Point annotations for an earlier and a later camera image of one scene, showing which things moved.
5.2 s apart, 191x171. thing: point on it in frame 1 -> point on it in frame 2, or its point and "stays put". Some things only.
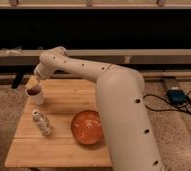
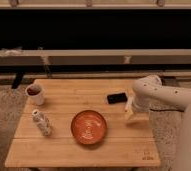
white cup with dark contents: [35, 95] stays put
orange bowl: [86, 127] stays put
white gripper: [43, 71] -> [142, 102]
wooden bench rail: [123, 57] stays put
